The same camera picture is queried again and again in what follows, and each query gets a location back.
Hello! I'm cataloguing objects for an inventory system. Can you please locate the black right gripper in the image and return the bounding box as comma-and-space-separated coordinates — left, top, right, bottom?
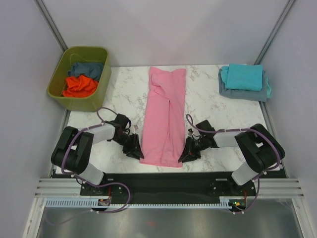
178, 136, 208, 164

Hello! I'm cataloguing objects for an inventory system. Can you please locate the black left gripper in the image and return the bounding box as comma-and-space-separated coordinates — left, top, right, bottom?
112, 133, 144, 161

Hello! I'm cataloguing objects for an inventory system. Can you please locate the pink t shirt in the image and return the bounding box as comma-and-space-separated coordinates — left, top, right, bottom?
140, 67, 187, 168

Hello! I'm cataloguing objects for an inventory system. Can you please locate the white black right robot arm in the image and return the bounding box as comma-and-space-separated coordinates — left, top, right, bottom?
178, 119, 285, 195

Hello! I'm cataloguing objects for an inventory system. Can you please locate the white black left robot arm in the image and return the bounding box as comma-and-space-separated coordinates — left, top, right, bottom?
51, 114, 144, 195

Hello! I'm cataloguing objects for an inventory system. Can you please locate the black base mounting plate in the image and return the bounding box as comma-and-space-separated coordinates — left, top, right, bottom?
80, 172, 256, 205

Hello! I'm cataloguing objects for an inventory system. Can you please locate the orange t shirt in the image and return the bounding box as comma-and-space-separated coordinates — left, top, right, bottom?
62, 75, 99, 98

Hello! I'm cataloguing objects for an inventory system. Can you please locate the olive green plastic bin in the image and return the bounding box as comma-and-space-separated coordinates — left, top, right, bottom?
47, 46, 111, 112

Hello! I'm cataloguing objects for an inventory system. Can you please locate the dark teal t shirt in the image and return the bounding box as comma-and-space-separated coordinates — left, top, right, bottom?
67, 62, 104, 82

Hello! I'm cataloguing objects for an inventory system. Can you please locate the folded grey blue t shirt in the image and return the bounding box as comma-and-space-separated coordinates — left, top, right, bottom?
218, 69, 271, 102

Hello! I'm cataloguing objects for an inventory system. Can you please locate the folded turquoise t shirt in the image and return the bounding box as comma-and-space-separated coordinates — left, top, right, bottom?
220, 63, 263, 92

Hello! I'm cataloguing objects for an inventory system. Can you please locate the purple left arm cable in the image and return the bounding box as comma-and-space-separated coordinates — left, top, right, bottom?
46, 107, 131, 226

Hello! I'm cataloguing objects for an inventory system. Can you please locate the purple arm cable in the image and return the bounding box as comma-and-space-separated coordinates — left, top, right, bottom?
46, 107, 131, 226
185, 114, 283, 215

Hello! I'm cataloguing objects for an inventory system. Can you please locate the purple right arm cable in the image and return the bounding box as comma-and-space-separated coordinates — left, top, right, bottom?
185, 114, 283, 215

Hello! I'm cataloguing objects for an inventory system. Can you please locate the white slotted cable duct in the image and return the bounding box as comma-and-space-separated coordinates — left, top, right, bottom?
45, 198, 232, 209

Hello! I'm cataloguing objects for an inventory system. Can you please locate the aluminium front rail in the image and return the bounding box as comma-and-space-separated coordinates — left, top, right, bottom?
35, 178, 304, 199

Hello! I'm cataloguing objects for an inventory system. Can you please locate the left aluminium corner post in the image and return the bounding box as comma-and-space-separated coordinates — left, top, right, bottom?
34, 0, 68, 52

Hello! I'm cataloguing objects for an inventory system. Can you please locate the aluminium corner post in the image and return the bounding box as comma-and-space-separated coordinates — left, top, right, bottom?
254, 0, 297, 65
34, 0, 68, 52

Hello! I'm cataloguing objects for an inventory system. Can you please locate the right aluminium corner post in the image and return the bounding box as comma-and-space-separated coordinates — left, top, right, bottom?
254, 0, 297, 65

